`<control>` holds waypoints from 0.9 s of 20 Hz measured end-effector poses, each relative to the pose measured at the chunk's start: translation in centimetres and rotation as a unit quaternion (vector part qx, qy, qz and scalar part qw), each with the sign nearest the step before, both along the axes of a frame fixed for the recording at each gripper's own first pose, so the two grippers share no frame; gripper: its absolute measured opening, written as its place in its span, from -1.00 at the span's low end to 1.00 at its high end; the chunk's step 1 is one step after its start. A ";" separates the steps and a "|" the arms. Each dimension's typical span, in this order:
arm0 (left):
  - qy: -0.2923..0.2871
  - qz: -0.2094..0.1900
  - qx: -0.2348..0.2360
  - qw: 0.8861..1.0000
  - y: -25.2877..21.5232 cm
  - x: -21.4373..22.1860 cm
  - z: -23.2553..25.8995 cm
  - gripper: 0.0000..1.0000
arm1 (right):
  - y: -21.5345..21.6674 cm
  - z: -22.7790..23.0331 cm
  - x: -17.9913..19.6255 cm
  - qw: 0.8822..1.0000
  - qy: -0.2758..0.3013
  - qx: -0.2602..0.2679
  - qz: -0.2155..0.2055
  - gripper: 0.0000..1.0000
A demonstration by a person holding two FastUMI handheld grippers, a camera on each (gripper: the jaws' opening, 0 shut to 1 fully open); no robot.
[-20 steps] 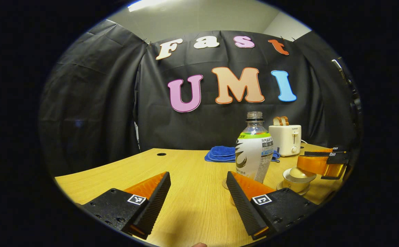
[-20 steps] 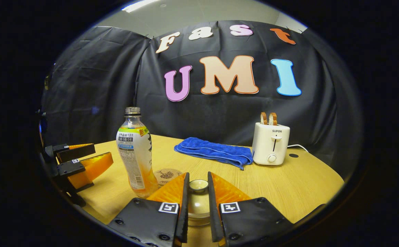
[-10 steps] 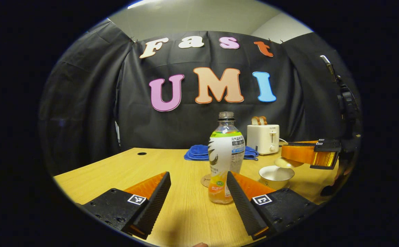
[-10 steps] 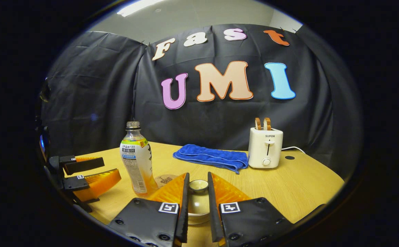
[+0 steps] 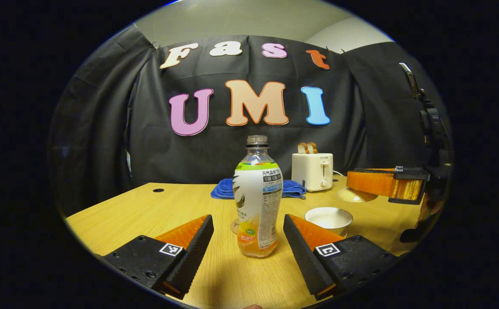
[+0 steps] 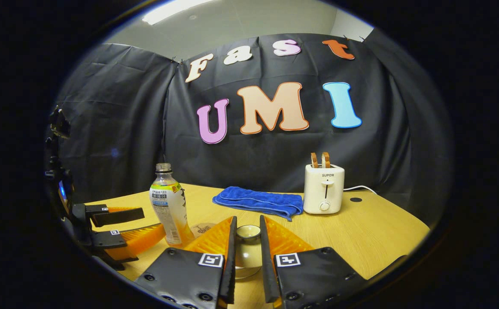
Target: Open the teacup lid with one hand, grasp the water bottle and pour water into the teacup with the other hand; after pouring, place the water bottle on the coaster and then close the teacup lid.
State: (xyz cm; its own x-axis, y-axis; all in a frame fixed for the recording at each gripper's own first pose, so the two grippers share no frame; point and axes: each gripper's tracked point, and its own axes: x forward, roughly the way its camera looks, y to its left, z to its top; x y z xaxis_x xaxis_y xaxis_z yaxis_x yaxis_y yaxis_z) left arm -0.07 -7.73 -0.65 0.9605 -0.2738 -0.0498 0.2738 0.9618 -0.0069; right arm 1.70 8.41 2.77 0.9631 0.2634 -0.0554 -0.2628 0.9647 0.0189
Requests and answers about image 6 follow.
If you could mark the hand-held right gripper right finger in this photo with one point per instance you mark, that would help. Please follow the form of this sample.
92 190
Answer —
266 266

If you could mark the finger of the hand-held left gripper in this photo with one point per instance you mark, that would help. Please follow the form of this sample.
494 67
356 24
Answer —
105 239
116 216

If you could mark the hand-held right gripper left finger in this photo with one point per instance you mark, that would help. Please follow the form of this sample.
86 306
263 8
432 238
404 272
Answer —
230 266

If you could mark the white teacup lid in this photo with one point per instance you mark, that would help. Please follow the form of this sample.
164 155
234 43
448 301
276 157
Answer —
248 253

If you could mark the round cork coaster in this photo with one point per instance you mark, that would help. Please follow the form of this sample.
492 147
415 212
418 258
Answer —
202 229

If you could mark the clear water bottle orange drink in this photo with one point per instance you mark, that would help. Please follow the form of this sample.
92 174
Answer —
168 210

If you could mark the blue towel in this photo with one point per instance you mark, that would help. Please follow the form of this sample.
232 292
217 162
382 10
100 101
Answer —
258 201

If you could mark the white toaster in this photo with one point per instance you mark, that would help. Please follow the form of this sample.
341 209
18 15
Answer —
323 189

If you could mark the black backdrop cloth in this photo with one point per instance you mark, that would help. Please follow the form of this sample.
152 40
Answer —
254 159

